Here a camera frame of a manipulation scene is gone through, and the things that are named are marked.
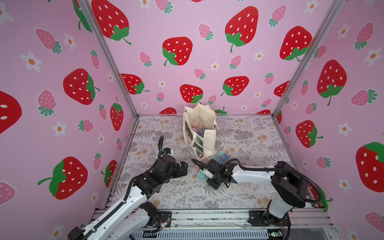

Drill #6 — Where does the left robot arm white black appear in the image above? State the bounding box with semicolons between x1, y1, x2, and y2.
68;154;188;240

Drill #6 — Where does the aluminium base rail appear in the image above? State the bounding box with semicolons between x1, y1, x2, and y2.
83;208;340;240

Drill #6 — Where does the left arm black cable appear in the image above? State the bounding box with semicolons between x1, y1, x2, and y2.
80;135;169;240

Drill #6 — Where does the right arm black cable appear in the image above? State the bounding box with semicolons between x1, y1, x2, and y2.
191;158;323;240

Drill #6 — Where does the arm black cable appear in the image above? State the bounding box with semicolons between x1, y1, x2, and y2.
80;135;169;240
191;158;323;240

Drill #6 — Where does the left aluminium corner post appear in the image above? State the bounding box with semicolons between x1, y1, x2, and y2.
79;1;138;119

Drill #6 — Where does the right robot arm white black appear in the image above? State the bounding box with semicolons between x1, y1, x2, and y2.
199;160;308;221

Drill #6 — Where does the aluminium corner frame post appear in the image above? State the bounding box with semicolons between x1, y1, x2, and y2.
272;0;345;120

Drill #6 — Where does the teal hourglass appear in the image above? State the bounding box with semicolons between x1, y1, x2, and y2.
197;172;206;180

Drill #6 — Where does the canvas tote bag floral print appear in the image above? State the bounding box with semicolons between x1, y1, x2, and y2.
183;104;219;160

